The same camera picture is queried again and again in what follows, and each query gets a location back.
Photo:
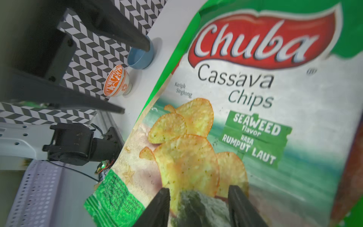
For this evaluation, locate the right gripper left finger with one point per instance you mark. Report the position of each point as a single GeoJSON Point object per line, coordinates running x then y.
{"type": "Point", "coordinates": [157, 212]}

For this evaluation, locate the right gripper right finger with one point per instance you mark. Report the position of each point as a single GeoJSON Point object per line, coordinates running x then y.
{"type": "Point", "coordinates": [241, 211]}

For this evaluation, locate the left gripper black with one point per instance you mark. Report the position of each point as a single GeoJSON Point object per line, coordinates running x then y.
{"type": "Point", "coordinates": [35, 53]}

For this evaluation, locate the green plastic basket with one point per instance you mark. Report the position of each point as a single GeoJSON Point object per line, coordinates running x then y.
{"type": "Point", "coordinates": [170, 71]}

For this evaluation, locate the green red Chuba bag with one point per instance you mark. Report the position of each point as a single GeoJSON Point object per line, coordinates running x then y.
{"type": "Point", "coordinates": [241, 119]}

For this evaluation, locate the red orange snack bag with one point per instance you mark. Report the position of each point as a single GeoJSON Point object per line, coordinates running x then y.
{"type": "Point", "coordinates": [350, 188]}

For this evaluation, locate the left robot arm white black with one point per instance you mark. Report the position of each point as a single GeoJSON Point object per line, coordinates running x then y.
{"type": "Point", "coordinates": [35, 55]}

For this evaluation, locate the orange patterned bowl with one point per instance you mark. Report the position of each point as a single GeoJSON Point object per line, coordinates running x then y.
{"type": "Point", "coordinates": [118, 82]}

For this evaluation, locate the blue bowl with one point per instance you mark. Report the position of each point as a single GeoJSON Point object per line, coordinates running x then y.
{"type": "Point", "coordinates": [139, 59]}

